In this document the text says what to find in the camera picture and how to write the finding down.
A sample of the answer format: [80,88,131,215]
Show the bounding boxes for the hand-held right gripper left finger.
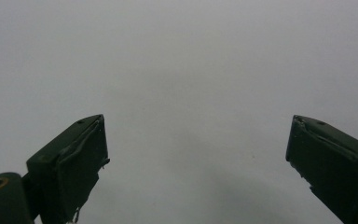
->
[21,113,111,224]

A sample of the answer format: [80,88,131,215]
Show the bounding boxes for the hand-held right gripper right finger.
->
[285,114,358,224]

